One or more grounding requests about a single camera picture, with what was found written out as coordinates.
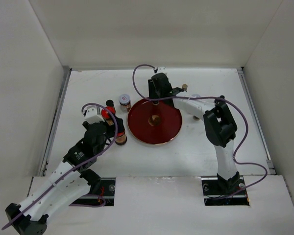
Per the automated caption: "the red cap sauce bottle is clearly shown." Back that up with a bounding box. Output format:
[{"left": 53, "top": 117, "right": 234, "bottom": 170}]
[
  {"left": 101, "top": 106, "right": 116, "bottom": 126},
  {"left": 115, "top": 131, "right": 127, "bottom": 146}
]

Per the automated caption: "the yellow label oil bottle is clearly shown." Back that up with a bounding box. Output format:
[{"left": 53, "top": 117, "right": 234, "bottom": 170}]
[{"left": 181, "top": 84, "right": 188, "bottom": 92}]

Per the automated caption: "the black cap spice bottle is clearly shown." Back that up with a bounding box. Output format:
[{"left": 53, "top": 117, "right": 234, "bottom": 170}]
[
  {"left": 106, "top": 99, "right": 114, "bottom": 108},
  {"left": 148, "top": 101, "right": 161, "bottom": 126}
]

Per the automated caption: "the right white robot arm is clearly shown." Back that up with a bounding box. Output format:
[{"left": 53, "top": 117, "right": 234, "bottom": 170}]
[{"left": 148, "top": 73, "right": 240, "bottom": 194}]

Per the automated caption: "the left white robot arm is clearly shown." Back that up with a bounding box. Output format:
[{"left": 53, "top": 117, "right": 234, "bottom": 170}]
[{"left": 3, "top": 117, "right": 125, "bottom": 235}]

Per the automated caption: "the white lid jar left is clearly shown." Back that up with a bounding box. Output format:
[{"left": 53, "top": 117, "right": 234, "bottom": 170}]
[{"left": 119, "top": 94, "right": 131, "bottom": 113}]

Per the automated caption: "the red round tray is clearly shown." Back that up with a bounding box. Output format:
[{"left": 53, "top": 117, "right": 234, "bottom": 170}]
[{"left": 127, "top": 99, "right": 182, "bottom": 145}]

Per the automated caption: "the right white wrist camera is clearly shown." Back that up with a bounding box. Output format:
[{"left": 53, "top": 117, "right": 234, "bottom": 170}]
[{"left": 153, "top": 67, "right": 166, "bottom": 73}]

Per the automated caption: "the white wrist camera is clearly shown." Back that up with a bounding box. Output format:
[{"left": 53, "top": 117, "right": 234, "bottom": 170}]
[
  {"left": 153, "top": 67, "right": 166, "bottom": 73},
  {"left": 82, "top": 105, "right": 104, "bottom": 124}
]

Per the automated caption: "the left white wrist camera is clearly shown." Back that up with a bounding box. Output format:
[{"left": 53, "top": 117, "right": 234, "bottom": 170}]
[{"left": 82, "top": 105, "right": 104, "bottom": 124}]

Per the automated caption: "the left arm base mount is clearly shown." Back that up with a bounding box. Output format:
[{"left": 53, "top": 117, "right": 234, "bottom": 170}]
[{"left": 71, "top": 169, "right": 116, "bottom": 208}]

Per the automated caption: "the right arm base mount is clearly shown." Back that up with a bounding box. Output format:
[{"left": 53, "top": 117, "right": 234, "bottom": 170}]
[{"left": 201, "top": 176, "right": 249, "bottom": 206}]

